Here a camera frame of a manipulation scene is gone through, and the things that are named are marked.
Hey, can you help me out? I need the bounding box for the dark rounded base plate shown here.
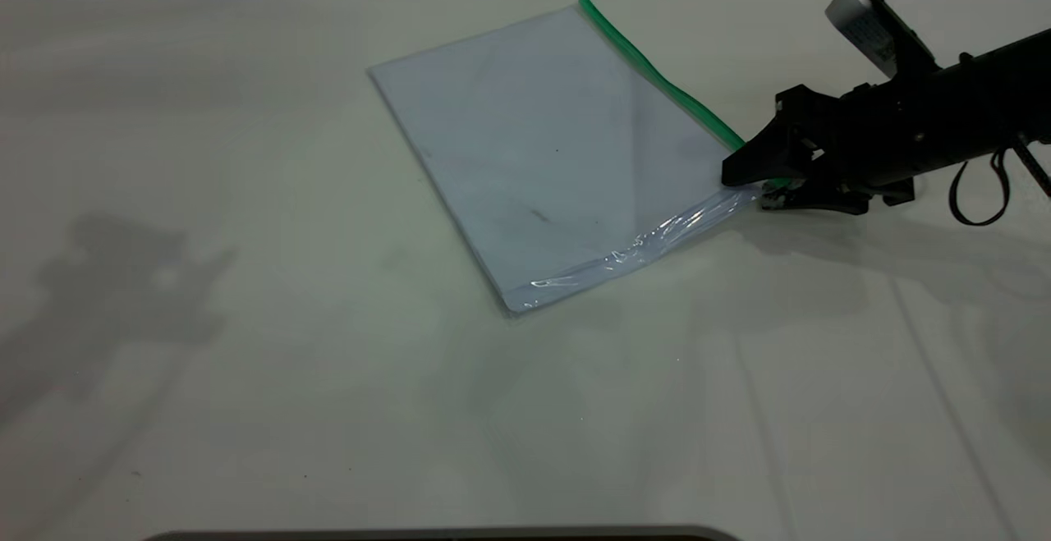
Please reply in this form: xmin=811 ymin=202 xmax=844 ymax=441
xmin=144 ymin=525 xmax=740 ymax=541

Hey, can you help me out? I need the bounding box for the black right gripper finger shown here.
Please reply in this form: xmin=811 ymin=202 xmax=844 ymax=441
xmin=759 ymin=178 xmax=873 ymax=216
xmin=721 ymin=112 xmax=824 ymax=190

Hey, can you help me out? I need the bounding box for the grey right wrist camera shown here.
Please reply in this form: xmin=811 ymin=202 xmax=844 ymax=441
xmin=825 ymin=0 xmax=941 ymax=79

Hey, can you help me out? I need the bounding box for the clear zip bag green zipper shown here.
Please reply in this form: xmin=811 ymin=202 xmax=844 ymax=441
xmin=367 ymin=0 xmax=791 ymax=316

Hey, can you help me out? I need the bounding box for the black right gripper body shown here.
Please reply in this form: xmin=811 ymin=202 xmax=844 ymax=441
xmin=775 ymin=73 xmax=938 ymax=204

